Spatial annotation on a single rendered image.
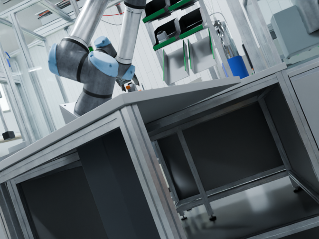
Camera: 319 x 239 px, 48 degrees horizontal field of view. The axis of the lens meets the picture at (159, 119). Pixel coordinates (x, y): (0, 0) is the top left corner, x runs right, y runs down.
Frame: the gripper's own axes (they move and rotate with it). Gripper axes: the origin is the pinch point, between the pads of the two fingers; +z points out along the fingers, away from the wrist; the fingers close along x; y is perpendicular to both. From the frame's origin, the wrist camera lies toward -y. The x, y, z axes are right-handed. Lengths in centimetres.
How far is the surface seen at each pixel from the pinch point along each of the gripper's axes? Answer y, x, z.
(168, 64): -4.7, 23.5, -0.7
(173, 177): -48, -27, 156
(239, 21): -98, 79, 55
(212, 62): 11.1, 46.1, -2.6
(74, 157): 37, -34, -1
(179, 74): 9.1, 28.1, -2.2
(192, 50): -8.7, 38.3, -0.4
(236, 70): -44, 59, 57
